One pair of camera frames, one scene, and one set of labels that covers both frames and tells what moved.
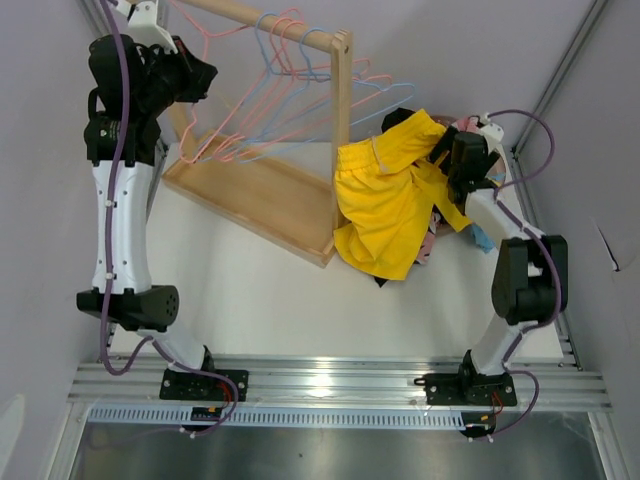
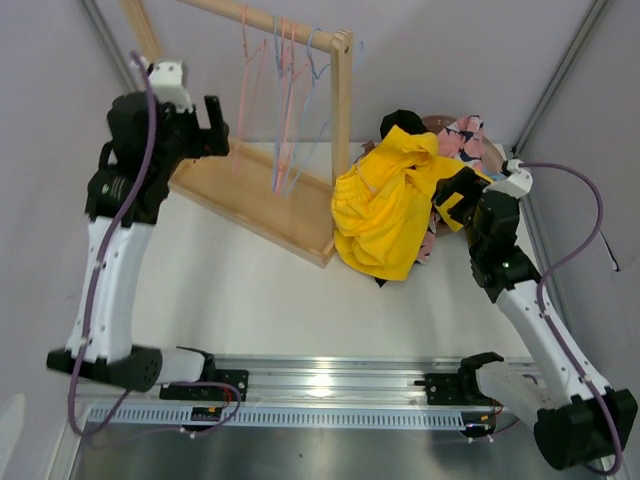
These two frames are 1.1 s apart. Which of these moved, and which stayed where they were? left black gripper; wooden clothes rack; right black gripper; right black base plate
Moved: left black gripper; right black gripper
Stayed: right black base plate; wooden clothes rack
